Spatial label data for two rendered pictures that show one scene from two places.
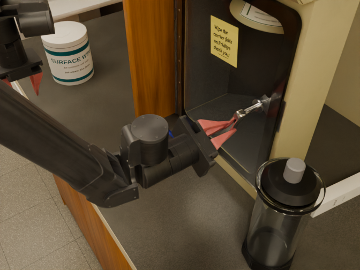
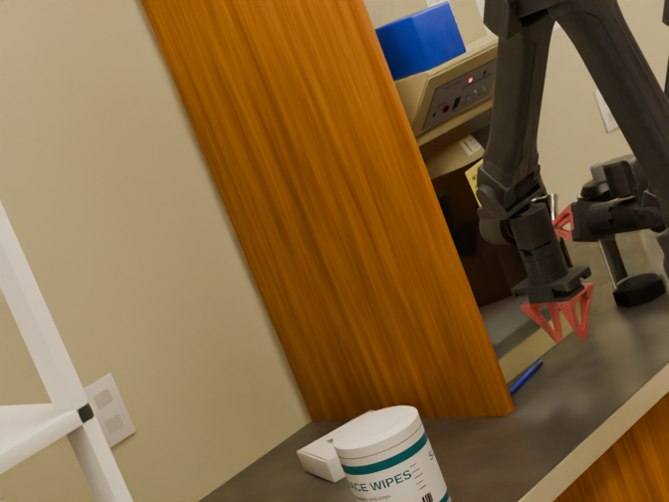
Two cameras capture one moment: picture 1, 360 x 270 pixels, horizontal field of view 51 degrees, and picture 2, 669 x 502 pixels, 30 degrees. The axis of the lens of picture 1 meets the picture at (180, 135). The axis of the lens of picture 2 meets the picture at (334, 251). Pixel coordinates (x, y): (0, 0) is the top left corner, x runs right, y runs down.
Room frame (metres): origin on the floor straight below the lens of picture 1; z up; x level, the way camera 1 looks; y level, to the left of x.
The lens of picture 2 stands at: (1.14, 2.04, 1.66)
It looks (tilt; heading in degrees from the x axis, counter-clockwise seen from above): 11 degrees down; 263
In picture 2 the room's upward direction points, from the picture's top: 21 degrees counter-clockwise
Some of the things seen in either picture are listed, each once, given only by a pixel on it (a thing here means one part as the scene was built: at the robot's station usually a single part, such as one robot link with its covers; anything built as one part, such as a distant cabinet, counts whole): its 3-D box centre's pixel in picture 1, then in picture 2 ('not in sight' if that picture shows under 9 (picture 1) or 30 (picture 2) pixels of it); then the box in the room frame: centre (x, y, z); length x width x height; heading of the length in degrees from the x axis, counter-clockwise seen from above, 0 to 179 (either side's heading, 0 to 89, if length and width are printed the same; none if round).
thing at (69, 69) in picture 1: (68, 53); (392, 471); (0.98, 0.34, 1.01); 0.13 x 0.13 x 0.15
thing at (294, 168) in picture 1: (291, 177); (601, 181); (0.37, -0.17, 1.18); 0.09 x 0.09 x 0.07
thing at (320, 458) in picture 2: not in sight; (352, 444); (1.00, 0.00, 0.96); 0.16 x 0.12 x 0.04; 18
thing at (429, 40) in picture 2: not in sight; (418, 41); (0.65, 0.01, 1.55); 0.10 x 0.10 x 0.09; 35
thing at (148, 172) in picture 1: (151, 165); (633, 210); (0.41, 0.05, 1.16); 0.07 x 0.06 x 0.07; 125
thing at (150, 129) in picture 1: (130, 156); (640, 190); (0.40, 0.08, 1.19); 0.12 x 0.09 x 0.11; 115
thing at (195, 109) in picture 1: (221, 80); (500, 228); (0.61, -0.08, 1.19); 0.30 x 0.01 x 0.40; 34
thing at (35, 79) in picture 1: (24, 79); (557, 311); (0.68, 0.34, 1.14); 0.07 x 0.07 x 0.09; 35
